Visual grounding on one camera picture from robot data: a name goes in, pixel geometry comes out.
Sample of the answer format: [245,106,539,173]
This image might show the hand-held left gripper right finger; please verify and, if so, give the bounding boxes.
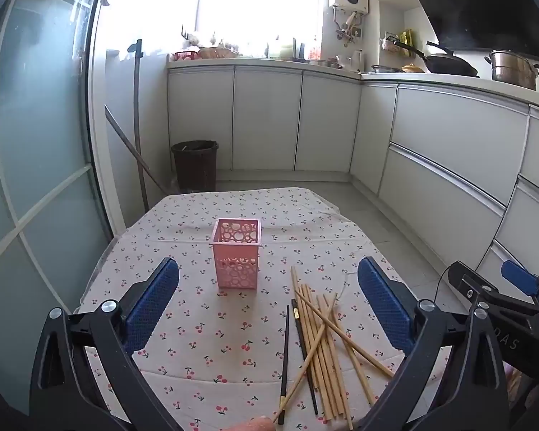
[357,257,508,431]

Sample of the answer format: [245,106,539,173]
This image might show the white cabinet with doors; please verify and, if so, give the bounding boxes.
[167,60,364,175]

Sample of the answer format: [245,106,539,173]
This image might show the grey pole with black clip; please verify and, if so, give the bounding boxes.
[127,39,148,211]

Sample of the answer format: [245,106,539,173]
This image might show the frosted glass sliding door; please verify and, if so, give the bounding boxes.
[0,0,118,414]

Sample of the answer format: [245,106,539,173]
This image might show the steel stockpot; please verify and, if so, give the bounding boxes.
[484,49,539,91]

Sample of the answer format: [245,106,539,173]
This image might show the cherry-print tablecloth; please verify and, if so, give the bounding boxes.
[74,187,452,431]

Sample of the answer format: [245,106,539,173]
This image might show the black wok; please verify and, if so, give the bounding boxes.
[388,40,479,77]

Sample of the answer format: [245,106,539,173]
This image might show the black range hood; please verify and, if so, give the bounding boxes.
[399,0,539,64]

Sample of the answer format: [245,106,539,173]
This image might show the bunch of wooden chopsticks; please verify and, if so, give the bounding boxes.
[274,266,395,431]

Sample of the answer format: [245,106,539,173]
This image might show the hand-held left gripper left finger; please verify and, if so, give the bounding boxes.
[29,257,180,431]

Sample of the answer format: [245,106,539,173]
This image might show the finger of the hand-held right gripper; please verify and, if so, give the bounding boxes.
[448,261,499,312]
[501,260,539,297]

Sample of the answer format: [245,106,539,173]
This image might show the tray of bread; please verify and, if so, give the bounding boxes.
[199,46,240,59]

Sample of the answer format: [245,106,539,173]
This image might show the steel bowls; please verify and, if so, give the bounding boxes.
[304,57,343,69]

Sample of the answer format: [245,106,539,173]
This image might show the bright window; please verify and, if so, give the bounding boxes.
[197,0,325,57]

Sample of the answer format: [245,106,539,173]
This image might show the bare metal pole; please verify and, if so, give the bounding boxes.
[105,105,169,195]

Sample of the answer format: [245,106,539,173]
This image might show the black cable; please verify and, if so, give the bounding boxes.
[433,260,460,301]

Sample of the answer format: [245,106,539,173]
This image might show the pink perforated basket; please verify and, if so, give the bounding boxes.
[210,218,263,289]

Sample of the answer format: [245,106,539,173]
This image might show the brown wastebasket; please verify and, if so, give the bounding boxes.
[171,140,219,193]

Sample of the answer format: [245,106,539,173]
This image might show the white plastic containers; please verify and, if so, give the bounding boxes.
[266,37,298,60]

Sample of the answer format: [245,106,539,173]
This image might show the white cabinet with drawers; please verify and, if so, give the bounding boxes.
[349,74,539,295]

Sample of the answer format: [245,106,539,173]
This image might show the person's left hand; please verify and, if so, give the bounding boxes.
[227,416,276,431]

